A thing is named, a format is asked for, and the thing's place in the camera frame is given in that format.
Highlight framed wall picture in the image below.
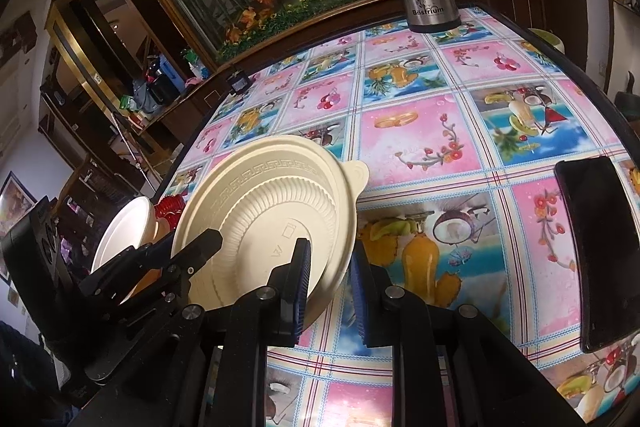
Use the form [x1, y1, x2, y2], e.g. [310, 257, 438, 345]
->
[0, 171, 37, 239]

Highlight large red scalloped plate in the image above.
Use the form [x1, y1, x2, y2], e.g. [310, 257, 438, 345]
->
[153, 194, 187, 228]

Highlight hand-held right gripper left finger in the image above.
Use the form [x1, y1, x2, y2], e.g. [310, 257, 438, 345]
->
[66, 237, 314, 427]

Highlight gold framed display cabinet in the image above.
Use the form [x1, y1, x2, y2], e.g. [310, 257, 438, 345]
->
[44, 0, 166, 148]

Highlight green and white basin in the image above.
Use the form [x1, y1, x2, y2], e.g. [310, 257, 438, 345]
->
[527, 28, 566, 56]

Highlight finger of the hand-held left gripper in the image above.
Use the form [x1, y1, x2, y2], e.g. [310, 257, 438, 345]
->
[148, 229, 225, 289]
[78, 244, 174, 309]

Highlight fruit print tablecloth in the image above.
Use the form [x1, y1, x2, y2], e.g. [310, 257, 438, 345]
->
[150, 6, 640, 427]

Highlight white foam plate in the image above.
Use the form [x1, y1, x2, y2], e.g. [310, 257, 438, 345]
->
[91, 196, 154, 273]

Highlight black bag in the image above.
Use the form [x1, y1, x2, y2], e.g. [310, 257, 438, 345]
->
[149, 73, 181, 106]

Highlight black smartphone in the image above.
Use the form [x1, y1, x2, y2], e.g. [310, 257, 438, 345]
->
[553, 155, 640, 355]

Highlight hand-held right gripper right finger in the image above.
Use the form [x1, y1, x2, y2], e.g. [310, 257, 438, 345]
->
[350, 252, 587, 427]

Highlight blue plastic container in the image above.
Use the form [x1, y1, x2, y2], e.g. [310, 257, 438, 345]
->
[160, 54, 184, 90]

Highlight clear bottle with green cap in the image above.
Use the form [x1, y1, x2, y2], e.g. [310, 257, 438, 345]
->
[187, 49, 206, 80]

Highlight small black device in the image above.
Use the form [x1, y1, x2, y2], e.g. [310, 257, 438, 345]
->
[225, 70, 252, 97]

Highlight black rimmed table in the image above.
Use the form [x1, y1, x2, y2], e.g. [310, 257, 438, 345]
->
[145, 1, 640, 427]

